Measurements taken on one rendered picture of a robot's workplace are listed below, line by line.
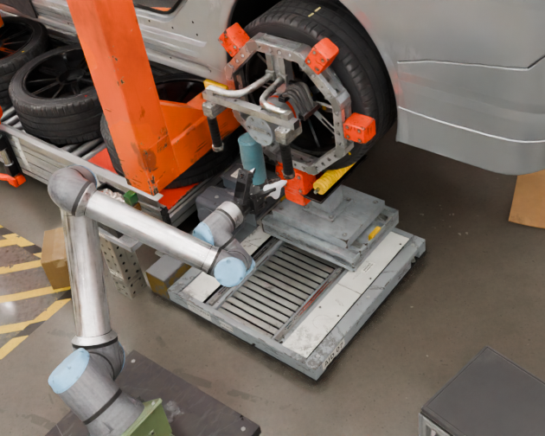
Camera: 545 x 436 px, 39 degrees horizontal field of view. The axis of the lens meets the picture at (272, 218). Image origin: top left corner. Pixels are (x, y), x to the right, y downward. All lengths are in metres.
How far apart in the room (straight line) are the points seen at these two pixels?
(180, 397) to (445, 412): 0.89
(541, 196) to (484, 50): 1.43
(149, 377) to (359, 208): 1.19
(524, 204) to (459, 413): 1.44
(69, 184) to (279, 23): 0.96
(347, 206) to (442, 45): 1.08
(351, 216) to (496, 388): 1.09
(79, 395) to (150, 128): 1.10
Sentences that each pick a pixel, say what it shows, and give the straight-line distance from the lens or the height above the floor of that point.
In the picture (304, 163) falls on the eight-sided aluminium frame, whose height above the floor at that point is 0.62.
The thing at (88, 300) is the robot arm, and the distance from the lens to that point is 2.55.
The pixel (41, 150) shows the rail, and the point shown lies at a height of 0.37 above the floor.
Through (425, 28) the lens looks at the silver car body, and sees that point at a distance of 2.53.
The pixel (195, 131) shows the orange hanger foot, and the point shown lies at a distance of 3.21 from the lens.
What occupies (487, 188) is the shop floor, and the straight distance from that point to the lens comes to 3.80.
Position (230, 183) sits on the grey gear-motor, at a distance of 3.29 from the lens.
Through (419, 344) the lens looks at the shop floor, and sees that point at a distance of 3.12.
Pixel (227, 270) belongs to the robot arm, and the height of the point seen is 0.83.
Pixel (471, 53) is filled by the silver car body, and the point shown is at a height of 1.18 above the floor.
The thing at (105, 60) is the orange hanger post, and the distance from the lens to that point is 2.83.
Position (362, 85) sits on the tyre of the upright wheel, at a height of 0.99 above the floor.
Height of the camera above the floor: 2.45
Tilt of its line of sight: 41 degrees down
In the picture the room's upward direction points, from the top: 10 degrees counter-clockwise
